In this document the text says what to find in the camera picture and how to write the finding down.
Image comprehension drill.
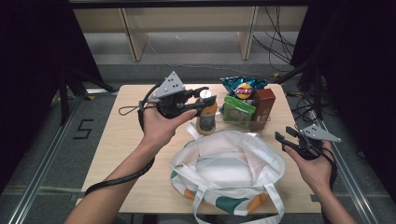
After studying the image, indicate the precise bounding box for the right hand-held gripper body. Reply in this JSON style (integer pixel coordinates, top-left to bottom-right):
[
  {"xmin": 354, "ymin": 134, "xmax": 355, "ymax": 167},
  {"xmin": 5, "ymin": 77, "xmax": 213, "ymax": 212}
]
[{"xmin": 292, "ymin": 123, "xmax": 342, "ymax": 161}]

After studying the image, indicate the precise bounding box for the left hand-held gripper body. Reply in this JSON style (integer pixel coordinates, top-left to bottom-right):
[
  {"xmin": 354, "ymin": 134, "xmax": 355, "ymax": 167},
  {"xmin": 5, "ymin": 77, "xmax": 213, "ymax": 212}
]
[{"xmin": 146, "ymin": 70, "xmax": 198, "ymax": 119}]

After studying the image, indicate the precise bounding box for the orange juice bottle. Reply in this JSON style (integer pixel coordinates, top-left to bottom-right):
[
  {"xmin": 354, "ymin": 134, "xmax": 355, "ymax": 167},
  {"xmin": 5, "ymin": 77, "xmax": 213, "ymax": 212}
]
[{"xmin": 195, "ymin": 89, "xmax": 219, "ymax": 136}]

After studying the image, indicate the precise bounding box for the green snack packet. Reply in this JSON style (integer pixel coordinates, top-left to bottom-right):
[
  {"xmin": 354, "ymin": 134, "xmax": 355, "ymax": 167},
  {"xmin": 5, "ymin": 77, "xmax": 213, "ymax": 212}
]
[{"xmin": 222, "ymin": 94, "xmax": 257, "ymax": 131}]

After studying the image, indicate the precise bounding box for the brown box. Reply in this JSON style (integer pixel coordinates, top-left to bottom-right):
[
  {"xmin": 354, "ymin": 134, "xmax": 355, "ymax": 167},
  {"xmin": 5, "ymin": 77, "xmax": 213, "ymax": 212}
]
[{"xmin": 250, "ymin": 88, "xmax": 277, "ymax": 132}]

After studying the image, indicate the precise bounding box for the blue potato chips bag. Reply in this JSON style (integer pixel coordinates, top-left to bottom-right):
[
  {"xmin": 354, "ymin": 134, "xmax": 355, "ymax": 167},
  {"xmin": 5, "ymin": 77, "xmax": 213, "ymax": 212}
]
[{"xmin": 219, "ymin": 76, "xmax": 269, "ymax": 101}]

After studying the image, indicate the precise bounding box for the white tote bag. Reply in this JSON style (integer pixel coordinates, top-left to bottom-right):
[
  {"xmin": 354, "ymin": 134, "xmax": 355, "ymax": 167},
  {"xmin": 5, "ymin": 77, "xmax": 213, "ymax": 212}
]
[{"xmin": 169, "ymin": 121, "xmax": 287, "ymax": 224}]

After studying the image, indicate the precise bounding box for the person's right hand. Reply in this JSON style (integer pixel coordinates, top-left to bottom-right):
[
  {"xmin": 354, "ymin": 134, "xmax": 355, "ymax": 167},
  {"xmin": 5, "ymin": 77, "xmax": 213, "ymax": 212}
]
[{"xmin": 283, "ymin": 141, "xmax": 334, "ymax": 195}]

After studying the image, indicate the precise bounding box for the person's left hand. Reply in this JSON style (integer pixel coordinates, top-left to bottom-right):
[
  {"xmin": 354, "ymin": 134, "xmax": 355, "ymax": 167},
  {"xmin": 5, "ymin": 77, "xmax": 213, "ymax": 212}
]
[{"xmin": 138, "ymin": 105, "xmax": 199, "ymax": 153}]

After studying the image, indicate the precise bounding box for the black metal stand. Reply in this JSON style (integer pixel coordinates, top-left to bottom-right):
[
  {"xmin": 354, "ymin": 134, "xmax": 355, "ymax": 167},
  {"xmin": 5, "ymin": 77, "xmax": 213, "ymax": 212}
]
[
  {"xmin": 275, "ymin": 60, "xmax": 326, "ymax": 120},
  {"xmin": 57, "ymin": 66, "xmax": 118, "ymax": 125}
]

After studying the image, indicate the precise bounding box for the beige wooden desk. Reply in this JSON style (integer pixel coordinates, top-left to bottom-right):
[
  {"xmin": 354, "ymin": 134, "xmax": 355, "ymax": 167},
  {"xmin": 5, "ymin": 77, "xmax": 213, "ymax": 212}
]
[{"xmin": 73, "ymin": 6, "xmax": 309, "ymax": 63}]

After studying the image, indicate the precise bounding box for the black floor tape mark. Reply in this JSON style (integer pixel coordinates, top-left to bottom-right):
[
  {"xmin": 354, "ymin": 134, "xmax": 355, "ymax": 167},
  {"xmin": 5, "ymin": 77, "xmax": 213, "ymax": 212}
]
[{"xmin": 73, "ymin": 119, "xmax": 94, "ymax": 140}]

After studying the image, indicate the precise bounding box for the black curtain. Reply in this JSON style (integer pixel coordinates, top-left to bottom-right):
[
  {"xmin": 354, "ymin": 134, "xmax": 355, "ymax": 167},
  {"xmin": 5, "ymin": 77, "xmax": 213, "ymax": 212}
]
[
  {"xmin": 290, "ymin": 0, "xmax": 396, "ymax": 200},
  {"xmin": 0, "ymin": 0, "xmax": 105, "ymax": 194}
]

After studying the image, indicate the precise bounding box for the white floor cable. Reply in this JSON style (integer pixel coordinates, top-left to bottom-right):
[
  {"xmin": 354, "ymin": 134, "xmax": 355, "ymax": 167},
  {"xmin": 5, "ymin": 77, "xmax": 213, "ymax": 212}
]
[{"xmin": 146, "ymin": 40, "xmax": 276, "ymax": 80}]

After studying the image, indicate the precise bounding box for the thin lanyard loop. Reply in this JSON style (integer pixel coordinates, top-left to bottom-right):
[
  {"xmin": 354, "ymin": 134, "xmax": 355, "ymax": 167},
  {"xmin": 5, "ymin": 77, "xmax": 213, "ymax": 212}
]
[{"xmin": 118, "ymin": 105, "xmax": 142, "ymax": 117}]

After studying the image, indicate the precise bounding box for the aluminium floor rail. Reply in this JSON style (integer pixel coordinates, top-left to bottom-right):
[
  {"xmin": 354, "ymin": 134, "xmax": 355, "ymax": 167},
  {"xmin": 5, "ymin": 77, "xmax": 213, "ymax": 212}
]
[
  {"xmin": 317, "ymin": 119, "xmax": 380, "ymax": 224},
  {"xmin": 6, "ymin": 89, "xmax": 120, "ymax": 224}
]

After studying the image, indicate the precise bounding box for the black cable bundle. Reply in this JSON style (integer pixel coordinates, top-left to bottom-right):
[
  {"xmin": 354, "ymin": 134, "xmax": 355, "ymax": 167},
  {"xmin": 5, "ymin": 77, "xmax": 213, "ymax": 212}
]
[{"xmin": 251, "ymin": 6, "xmax": 297, "ymax": 74}]

